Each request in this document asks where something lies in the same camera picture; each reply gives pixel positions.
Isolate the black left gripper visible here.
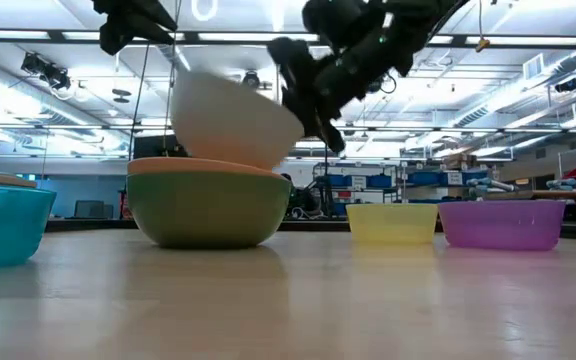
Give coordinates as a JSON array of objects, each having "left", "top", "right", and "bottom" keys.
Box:
[{"left": 91, "top": 0, "right": 179, "bottom": 57}]

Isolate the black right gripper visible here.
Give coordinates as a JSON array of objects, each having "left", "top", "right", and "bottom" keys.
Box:
[{"left": 266, "top": 22, "right": 419, "bottom": 155}]

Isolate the white plastic bowl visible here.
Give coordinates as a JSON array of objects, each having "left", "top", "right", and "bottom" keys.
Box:
[{"left": 170, "top": 69, "right": 306, "bottom": 172}]

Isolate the storage rack with blue bins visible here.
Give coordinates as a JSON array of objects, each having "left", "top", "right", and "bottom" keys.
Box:
[{"left": 311, "top": 160, "right": 490, "bottom": 205}]

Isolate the black monitor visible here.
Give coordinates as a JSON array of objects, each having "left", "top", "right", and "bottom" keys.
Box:
[{"left": 132, "top": 134, "right": 190, "bottom": 161}]

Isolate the orange plastic bowl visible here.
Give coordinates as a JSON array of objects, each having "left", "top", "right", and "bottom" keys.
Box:
[{"left": 126, "top": 156, "right": 289, "bottom": 178}]

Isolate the yellow translucent plastic bowl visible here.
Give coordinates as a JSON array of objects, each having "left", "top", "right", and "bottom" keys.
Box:
[{"left": 345, "top": 202, "right": 440, "bottom": 246}]

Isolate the green plastic bowl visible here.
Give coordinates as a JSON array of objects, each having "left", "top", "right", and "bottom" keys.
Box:
[{"left": 126, "top": 171, "right": 293, "bottom": 250}]

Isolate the purple translucent plastic bowl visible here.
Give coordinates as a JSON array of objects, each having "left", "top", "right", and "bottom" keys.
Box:
[{"left": 437, "top": 199, "right": 568, "bottom": 252}]

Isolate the teal translucent plastic bowl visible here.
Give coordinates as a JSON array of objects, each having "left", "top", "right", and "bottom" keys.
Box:
[{"left": 0, "top": 182, "right": 58, "bottom": 273}]

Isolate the wooden background table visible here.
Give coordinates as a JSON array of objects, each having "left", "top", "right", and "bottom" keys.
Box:
[{"left": 485, "top": 188, "right": 576, "bottom": 203}]

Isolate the thin black hanging cable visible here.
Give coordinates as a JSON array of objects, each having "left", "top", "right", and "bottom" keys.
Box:
[
  {"left": 127, "top": 42, "right": 152, "bottom": 162},
  {"left": 161, "top": 0, "right": 184, "bottom": 157}
]

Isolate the black ceiling-mounted camera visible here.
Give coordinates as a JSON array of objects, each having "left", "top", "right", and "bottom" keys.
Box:
[{"left": 20, "top": 51, "right": 72, "bottom": 92}]

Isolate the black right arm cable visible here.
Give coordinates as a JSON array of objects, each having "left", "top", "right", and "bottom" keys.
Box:
[{"left": 420, "top": 0, "right": 472, "bottom": 51}]

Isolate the hanging yellow connector cable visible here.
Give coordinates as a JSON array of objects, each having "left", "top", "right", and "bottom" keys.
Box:
[{"left": 474, "top": 0, "right": 492, "bottom": 54}]

